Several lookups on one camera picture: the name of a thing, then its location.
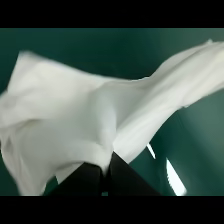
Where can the white shirt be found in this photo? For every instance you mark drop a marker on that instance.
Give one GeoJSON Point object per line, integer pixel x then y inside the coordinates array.
{"type": "Point", "coordinates": [76, 113]}

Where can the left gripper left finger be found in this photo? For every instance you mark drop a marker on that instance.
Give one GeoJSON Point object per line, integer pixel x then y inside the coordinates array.
{"type": "Point", "coordinates": [83, 181]}

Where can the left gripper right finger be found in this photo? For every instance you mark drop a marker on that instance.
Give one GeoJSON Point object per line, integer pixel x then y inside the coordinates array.
{"type": "Point", "coordinates": [128, 180]}

